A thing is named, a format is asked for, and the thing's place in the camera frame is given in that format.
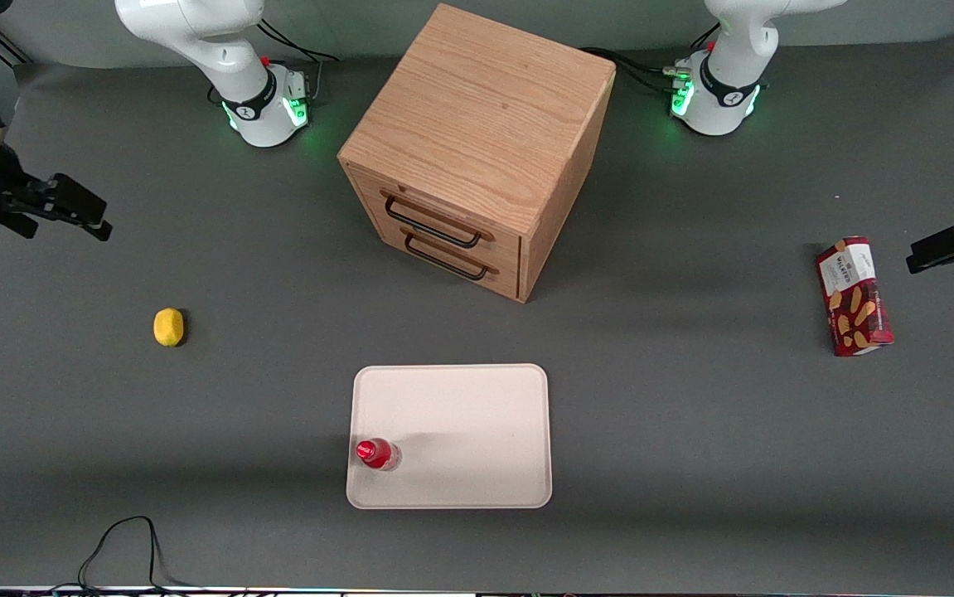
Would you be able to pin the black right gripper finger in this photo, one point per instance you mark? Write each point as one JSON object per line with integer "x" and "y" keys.
{"x": 17, "y": 226}
{"x": 75, "y": 201}

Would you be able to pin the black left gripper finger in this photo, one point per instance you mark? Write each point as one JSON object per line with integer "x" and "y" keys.
{"x": 945, "y": 247}

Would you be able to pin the red coke bottle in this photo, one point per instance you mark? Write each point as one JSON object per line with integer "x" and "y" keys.
{"x": 377, "y": 453}

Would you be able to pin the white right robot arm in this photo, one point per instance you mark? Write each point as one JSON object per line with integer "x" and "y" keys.
{"x": 220, "y": 50}

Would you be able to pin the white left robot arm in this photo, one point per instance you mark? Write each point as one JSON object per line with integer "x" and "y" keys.
{"x": 729, "y": 91}

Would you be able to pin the beige plastic tray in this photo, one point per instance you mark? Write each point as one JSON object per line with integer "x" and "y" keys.
{"x": 468, "y": 414}

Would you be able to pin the red cookie box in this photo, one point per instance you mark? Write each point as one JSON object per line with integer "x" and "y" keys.
{"x": 854, "y": 298}

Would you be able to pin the yellow lemon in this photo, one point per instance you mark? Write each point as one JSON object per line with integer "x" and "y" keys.
{"x": 168, "y": 327}

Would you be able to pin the wooden drawer front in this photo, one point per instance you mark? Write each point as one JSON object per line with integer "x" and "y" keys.
{"x": 369, "y": 195}
{"x": 510, "y": 282}

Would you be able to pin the wooden drawer cabinet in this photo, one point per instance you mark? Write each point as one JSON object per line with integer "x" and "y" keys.
{"x": 476, "y": 116}

